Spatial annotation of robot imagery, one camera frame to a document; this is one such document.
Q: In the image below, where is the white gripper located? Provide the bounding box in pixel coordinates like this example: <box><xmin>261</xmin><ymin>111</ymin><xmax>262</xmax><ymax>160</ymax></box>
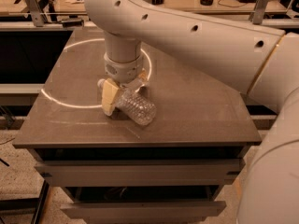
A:
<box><xmin>102</xmin><ymin>54</ymin><xmax>148</xmax><ymax>116</ymax></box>

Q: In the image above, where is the clear plastic water bottle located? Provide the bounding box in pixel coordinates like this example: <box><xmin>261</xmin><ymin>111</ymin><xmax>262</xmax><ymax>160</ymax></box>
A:
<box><xmin>97</xmin><ymin>79</ymin><xmax>156</xmax><ymax>126</ymax></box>

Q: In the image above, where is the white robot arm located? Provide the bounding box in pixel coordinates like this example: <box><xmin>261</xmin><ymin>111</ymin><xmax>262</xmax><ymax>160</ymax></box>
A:
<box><xmin>85</xmin><ymin>0</ymin><xmax>299</xmax><ymax>224</ymax></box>

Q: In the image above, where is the white tape circle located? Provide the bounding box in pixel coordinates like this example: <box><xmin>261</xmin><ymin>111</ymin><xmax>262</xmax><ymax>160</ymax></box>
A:
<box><xmin>40</xmin><ymin>38</ymin><xmax>152</xmax><ymax>109</ymax></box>

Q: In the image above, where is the grey drawer cabinet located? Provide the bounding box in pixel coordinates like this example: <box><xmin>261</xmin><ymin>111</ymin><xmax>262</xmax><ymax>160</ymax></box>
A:
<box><xmin>12</xmin><ymin>26</ymin><xmax>263</xmax><ymax>224</ymax></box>

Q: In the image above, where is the upper grey drawer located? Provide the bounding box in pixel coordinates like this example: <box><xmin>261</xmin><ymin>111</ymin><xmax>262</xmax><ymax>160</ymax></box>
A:
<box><xmin>36</xmin><ymin>159</ymin><xmax>244</xmax><ymax>187</ymax></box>

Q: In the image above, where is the grey drawer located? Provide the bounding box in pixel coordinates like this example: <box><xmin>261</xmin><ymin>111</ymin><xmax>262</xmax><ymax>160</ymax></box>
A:
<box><xmin>61</xmin><ymin>201</ymin><xmax>226</xmax><ymax>224</ymax></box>
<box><xmin>36</xmin><ymin>159</ymin><xmax>244</xmax><ymax>187</ymax></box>

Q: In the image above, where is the lower grey drawer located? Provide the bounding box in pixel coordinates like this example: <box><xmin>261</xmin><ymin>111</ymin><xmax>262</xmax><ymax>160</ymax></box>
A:
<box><xmin>61</xmin><ymin>201</ymin><xmax>226</xmax><ymax>224</ymax></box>

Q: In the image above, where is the left metal bracket post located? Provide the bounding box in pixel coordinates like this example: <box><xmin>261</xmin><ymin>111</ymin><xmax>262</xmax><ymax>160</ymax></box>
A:
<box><xmin>24</xmin><ymin>0</ymin><xmax>45</xmax><ymax>27</ymax></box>

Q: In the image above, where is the metal bracket post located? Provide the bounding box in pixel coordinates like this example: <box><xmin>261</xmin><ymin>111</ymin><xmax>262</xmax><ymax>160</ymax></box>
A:
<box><xmin>24</xmin><ymin>0</ymin><xmax>45</xmax><ymax>27</ymax></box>
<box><xmin>249</xmin><ymin>0</ymin><xmax>270</xmax><ymax>24</ymax></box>

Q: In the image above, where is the right metal bracket post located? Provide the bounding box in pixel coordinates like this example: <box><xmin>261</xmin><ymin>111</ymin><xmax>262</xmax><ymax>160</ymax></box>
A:
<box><xmin>249</xmin><ymin>0</ymin><xmax>270</xmax><ymax>24</ymax></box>

